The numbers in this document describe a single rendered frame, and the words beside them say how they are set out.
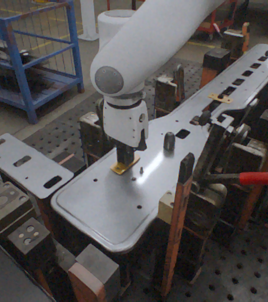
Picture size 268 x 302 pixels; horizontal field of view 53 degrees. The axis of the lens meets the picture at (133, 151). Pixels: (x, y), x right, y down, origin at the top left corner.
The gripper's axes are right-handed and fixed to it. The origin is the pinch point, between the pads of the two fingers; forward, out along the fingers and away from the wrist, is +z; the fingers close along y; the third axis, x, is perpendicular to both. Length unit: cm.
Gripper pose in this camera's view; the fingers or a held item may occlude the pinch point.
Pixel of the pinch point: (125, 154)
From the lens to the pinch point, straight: 65.4
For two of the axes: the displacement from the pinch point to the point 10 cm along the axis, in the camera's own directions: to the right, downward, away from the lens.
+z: 0.0, 7.7, 6.4
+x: -6.1, 5.0, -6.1
